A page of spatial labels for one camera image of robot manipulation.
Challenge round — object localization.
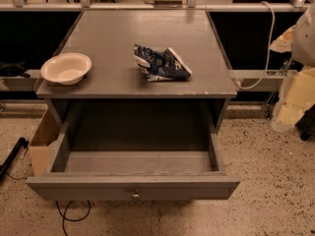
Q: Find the grey top drawer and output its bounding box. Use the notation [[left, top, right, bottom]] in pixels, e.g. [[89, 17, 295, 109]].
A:
[[27, 100, 239, 201]]

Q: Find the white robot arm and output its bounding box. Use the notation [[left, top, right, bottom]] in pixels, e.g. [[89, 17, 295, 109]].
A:
[[271, 5, 315, 132]]

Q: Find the blue white chip bag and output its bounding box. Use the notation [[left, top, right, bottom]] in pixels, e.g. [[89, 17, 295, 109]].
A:
[[134, 44, 192, 82]]

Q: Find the white plastic bowl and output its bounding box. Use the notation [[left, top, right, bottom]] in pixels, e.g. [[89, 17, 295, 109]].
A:
[[40, 53, 92, 86]]

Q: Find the cardboard box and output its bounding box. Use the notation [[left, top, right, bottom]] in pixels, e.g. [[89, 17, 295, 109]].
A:
[[29, 109, 61, 177]]

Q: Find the black rod on floor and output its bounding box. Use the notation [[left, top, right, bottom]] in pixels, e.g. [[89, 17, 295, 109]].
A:
[[0, 137, 29, 181]]

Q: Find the black cloth object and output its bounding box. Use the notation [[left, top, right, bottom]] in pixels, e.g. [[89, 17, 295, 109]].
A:
[[0, 62, 31, 78]]

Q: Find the white cable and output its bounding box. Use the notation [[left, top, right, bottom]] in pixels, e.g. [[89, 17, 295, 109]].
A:
[[234, 0, 277, 91]]

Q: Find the black floor cable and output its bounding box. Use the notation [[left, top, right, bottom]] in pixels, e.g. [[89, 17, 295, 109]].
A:
[[54, 200, 92, 236]]

